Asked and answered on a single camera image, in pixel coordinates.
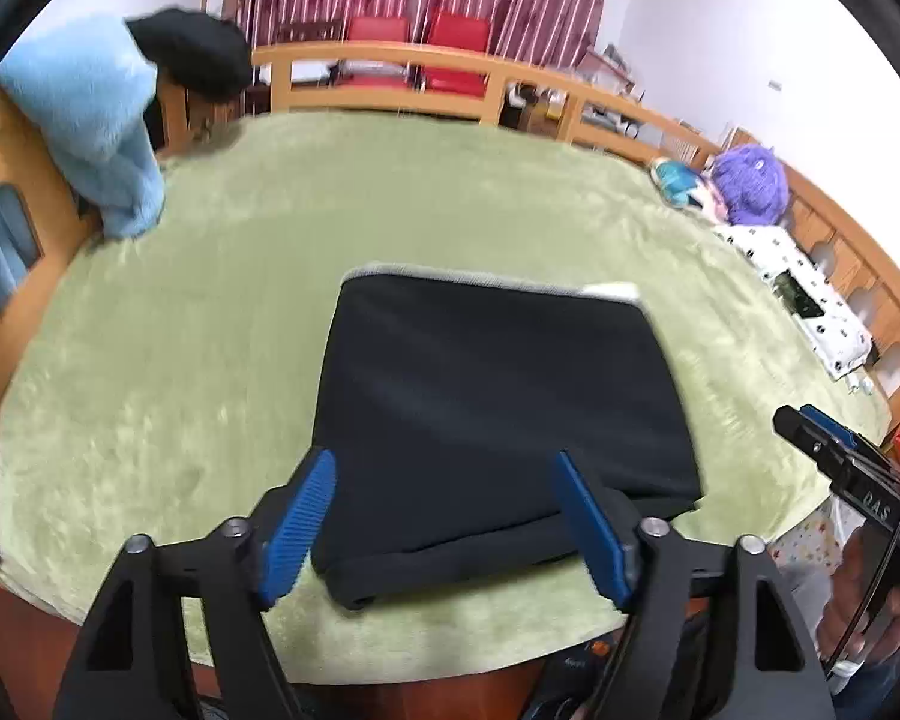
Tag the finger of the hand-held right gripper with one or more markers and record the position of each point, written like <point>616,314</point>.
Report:
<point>799,435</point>
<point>825,426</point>

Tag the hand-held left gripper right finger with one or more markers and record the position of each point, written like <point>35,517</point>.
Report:
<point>592,532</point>

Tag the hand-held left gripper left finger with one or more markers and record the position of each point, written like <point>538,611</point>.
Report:
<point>300,525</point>

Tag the black pants with white stripe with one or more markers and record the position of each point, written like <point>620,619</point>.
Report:
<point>495,405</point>

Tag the person's right forearm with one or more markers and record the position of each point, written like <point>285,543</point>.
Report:
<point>885,697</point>

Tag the person's right hand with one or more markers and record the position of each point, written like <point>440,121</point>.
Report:
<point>855,585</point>

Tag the white flower print pillow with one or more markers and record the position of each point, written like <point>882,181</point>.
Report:
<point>832,322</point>

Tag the green fluffy blanket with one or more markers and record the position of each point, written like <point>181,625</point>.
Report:
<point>195,352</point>

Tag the purple plush toy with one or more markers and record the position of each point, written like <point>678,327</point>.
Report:
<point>754,180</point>

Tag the light blue fluffy cloth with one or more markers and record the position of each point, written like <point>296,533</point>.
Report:
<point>82,112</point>

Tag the black cloth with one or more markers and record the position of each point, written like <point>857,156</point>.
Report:
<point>195,52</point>

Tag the red chair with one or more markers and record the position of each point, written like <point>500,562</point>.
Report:
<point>457,45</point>
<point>375,37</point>

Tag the wooden bed frame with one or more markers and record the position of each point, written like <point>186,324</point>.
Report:
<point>390,52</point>

